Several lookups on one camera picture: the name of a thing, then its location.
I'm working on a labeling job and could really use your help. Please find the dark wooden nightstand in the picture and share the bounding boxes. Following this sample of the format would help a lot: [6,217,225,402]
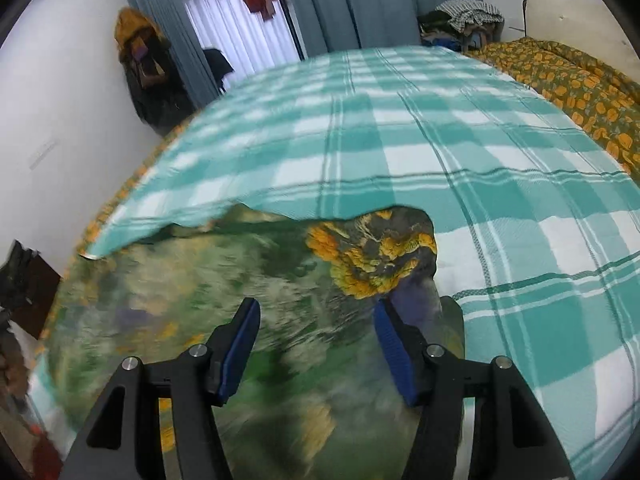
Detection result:
[0,240,61,339]

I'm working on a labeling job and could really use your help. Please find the green landscape print jacket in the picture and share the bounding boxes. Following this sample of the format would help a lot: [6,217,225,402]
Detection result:
[41,202,467,480]

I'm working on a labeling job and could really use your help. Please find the coats hanging on rack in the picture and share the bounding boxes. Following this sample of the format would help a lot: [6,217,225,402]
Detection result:
[114,6,194,136]

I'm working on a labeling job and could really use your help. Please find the cream padded headboard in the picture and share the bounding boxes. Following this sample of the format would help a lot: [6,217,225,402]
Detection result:
[524,0,639,79]

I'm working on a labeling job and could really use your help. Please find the blue curtain left panel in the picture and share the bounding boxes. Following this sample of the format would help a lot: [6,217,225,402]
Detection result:
[128,0,220,108]

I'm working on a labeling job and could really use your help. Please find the teal white plaid blanket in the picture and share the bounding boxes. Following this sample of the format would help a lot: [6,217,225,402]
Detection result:
[30,47,639,479]

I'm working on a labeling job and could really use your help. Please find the dark garment by window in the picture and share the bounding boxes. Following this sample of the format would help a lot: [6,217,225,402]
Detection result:
[203,48,234,92]

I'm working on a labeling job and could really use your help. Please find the white wall switch panel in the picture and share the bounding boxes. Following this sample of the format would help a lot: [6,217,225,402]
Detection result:
[27,138,58,171]

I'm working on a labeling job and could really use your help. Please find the pile of clothes by bed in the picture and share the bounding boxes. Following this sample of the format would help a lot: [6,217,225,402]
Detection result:
[418,0,504,53]

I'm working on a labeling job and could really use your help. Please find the orange floral green quilt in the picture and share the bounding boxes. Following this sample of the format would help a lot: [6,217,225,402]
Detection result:
[468,37,640,181]

